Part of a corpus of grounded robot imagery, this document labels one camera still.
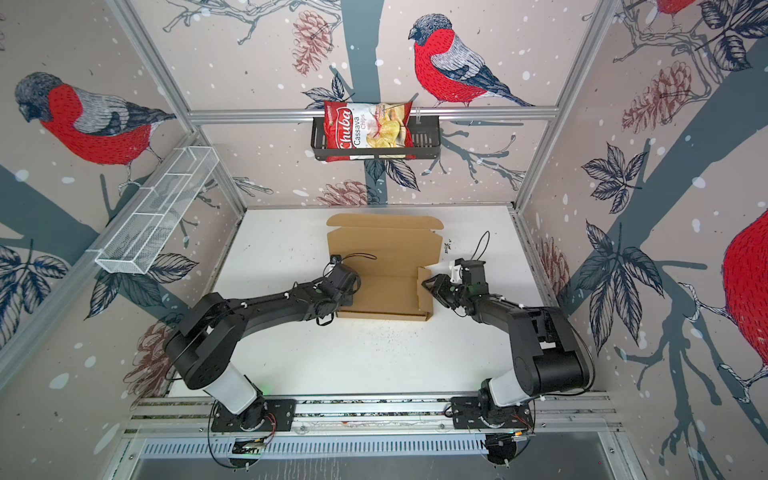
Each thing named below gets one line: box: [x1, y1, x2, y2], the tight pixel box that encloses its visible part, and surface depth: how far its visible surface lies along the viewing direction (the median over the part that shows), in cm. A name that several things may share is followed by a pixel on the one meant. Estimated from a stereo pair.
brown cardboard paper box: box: [327, 214, 444, 321], surface depth 91 cm
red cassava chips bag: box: [324, 101, 416, 162], surface depth 90 cm
